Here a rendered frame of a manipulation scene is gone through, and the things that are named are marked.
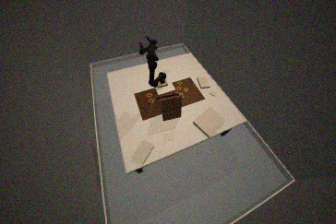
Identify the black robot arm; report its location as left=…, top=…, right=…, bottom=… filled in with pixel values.
left=146, top=45, right=166, bottom=88

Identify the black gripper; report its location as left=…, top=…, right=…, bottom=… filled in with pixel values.
left=139, top=36, right=157, bottom=54

